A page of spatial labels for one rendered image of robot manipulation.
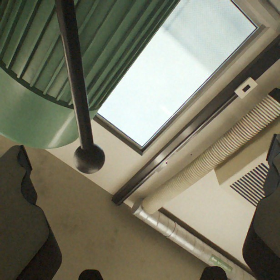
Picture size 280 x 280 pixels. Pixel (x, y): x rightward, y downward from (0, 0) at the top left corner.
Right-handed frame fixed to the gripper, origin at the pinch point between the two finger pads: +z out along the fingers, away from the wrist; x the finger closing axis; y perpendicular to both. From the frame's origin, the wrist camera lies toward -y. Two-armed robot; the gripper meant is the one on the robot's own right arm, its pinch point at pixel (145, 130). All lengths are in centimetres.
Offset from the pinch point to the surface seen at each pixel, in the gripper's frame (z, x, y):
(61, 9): 7.6, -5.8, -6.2
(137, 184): 129, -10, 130
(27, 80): 14.0, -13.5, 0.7
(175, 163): 136, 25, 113
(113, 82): 18.2, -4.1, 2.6
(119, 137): 146, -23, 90
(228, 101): 128, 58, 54
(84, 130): 7.6, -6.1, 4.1
